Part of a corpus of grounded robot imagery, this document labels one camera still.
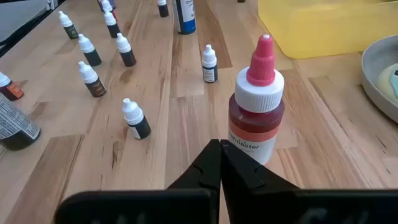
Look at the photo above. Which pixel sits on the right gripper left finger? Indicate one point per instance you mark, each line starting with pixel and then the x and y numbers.
pixel 186 205

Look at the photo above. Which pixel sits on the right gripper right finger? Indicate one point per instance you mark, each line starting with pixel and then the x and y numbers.
pixel 280 205

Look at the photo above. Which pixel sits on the large red food coloring bottle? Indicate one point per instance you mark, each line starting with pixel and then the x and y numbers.
pixel 256 124

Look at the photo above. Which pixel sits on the large black food coloring bottle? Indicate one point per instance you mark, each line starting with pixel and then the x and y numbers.
pixel 15 124

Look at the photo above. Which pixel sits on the large blue food coloring bottle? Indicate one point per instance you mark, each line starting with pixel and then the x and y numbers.
pixel 186 12

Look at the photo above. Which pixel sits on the small orange-label food coloring bottle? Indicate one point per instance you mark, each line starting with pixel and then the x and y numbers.
pixel 12 91

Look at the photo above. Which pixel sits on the small green food coloring bottle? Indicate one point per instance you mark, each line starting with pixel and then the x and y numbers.
pixel 71 31

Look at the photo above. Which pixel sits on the large purple food coloring bottle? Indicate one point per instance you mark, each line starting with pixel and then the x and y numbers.
pixel 113 3

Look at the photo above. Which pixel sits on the gray round plate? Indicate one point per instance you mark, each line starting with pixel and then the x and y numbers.
pixel 371 77

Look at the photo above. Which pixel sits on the green frosted donut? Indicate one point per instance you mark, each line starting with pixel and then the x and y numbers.
pixel 385 84

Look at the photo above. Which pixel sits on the yellow translucent plastic bin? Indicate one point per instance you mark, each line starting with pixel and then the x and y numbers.
pixel 311 28

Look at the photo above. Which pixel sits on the black metal table frame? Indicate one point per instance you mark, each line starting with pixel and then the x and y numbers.
pixel 31 27

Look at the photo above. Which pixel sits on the silver metal bracket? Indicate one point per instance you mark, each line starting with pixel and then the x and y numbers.
pixel 51 3

